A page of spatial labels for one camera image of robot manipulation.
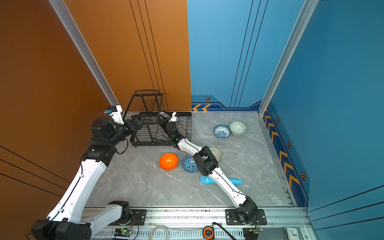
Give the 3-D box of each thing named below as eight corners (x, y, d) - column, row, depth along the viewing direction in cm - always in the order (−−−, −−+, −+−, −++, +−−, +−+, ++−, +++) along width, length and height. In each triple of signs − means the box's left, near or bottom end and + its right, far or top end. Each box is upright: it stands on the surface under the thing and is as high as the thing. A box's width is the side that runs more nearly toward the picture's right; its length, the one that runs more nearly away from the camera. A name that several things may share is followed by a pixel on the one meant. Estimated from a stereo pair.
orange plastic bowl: (160, 171, 91) (158, 167, 86) (162, 157, 97) (160, 152, 92) (177, 171, 91) (176, 167, 86) (178, 157, 97) (177, 152, 92)
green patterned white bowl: (230, 137, 107) (231, 133, 103) (228, 124, 114) (228, 121, 111) (246, 137, 107) (247, 133, 103) (243, 124, 114) (244, 121, 111)
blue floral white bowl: (214, 138, 106) (215, 135, 103) (213, 128, 111) (214, 125, 108) (230, 138, 106) (231, 135, 103) (228, 128, 111) (229, 125, 108)
